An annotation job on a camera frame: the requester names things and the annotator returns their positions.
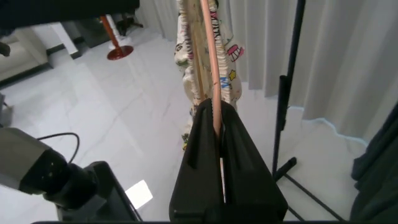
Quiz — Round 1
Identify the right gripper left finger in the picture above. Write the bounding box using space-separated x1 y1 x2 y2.
169 98 224 223

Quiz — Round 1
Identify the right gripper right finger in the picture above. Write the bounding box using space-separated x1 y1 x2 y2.
221 101 289 223

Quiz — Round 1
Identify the cream printed garment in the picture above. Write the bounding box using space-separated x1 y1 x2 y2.
173 0 246 152

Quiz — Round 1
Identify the pink clothes hanger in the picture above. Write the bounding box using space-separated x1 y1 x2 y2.
189 0 227 203

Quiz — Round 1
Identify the dark grey t-shirt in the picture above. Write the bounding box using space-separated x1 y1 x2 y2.
349 101 398 223

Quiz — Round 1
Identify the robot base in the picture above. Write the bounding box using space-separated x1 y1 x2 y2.
55 161 144 223

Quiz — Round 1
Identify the black clothes rack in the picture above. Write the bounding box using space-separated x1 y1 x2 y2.
271 0 346 222

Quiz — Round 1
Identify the red floor stand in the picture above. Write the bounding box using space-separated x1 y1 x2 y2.
98 14 135 62

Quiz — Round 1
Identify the white curtain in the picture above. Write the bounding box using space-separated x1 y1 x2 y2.
134 0 398 144

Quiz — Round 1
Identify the black cable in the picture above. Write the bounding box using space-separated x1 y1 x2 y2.
37 133 81 165

